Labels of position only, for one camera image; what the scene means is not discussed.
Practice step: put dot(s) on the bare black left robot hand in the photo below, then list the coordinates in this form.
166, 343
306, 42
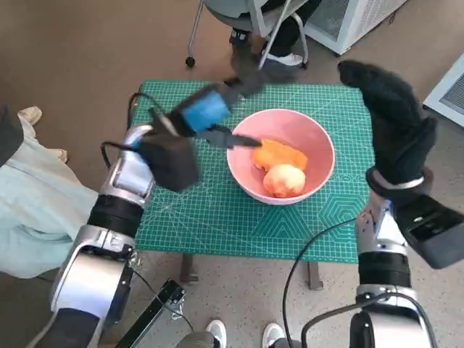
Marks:
206, 112

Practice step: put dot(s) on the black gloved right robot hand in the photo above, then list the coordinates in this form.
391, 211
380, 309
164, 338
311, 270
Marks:
395, 123

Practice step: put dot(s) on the pink bowl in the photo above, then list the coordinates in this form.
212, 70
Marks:
282, 127

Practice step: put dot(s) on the rectangular striped toy bread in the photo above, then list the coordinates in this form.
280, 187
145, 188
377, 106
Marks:
282, 154

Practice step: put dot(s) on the round scored toy bread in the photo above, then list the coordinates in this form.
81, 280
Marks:
284, 181

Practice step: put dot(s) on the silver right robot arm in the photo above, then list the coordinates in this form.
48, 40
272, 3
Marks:
384, 268

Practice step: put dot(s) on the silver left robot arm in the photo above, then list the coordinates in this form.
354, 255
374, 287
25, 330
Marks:
112, 217

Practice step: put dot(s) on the white mesh cabinet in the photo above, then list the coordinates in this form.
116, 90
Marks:
348, 21
449, 90

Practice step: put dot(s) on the grey office chair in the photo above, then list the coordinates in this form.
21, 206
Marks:
261, 14

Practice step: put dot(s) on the green cutting mat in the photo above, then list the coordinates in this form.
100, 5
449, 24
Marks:
217, 224

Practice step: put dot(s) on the dark table leg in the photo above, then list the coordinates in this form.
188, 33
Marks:
188, 268
314, 275

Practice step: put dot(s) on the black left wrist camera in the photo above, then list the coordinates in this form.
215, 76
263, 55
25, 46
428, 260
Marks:
170, 163

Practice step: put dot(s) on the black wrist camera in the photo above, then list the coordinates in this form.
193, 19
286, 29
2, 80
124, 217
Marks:
170, 163
435, 232

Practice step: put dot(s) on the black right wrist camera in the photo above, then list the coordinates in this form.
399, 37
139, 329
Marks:
435, 232

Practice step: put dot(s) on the black metal rail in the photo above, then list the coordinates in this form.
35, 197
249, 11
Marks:
150, 311

